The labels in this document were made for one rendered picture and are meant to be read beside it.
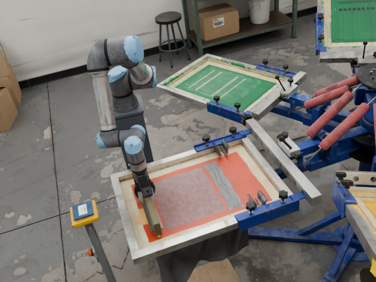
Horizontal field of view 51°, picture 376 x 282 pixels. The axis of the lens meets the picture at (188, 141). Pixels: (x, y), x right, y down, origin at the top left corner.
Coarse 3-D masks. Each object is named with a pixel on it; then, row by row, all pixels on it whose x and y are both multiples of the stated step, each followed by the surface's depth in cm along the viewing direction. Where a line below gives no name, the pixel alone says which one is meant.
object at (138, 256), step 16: (160, 160) 217; (176, 160) 217; (256, 160) 209; (112, 176) 211; (128, 176) 212; (272, 176) 196; (288, 192) 186; (128, 224) 183; (224, 224) 176; (128, 240) 176; (176, 240) 172; (192, 240) 173; (144, 256) 168
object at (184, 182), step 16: (224, 160) 216; (240, 160) 214; (160, 176) 212; (176, 176) 210; (192, 176) 209; (208, 176) 207; (240, 176) 204; (160, 192) 202; (176, 192) 200; (192, 192) 199
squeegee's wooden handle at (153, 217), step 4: (144, 200) 186; (148, 200) 184; (148, 204) 182; (152, 204) 182; (148, 208) 181; (152, 208) 180; (148, 212) 181; (152, 212) 178; (152, 216) 176; (156, 216) 176; (152, 220) 174; (156, 220) 174; (152, 224) 177; (156, 224) 173; (156, 228) 174; (160, 228) 175; (156, 232) 175; (160, 232) 176
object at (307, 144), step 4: (304, 140) 207; (308, 140) 207; (296, 144) 205; (300, 144) 205; (304, 144) 205; (308, 144) 204; (312, 144) 204; (280, 148) 205; (300, 148) 202; (304, 148) 202; (308, 148) 203; (312, 148) 204; (284, 152) 202; (304, 152) 204; (308, 152) 205; (312, 152) 206; (288, 156) 201
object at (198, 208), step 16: (208, 192) 198; (240, 192) 195; (256, 192) 194; (160, 208) 193; (176, 208) 192; (192, 208) 191; (208, 208) 189; (224, 208) 188; (240, 208) 187; (144, 224) 186; (176, 224) 184; (192, 224) 183
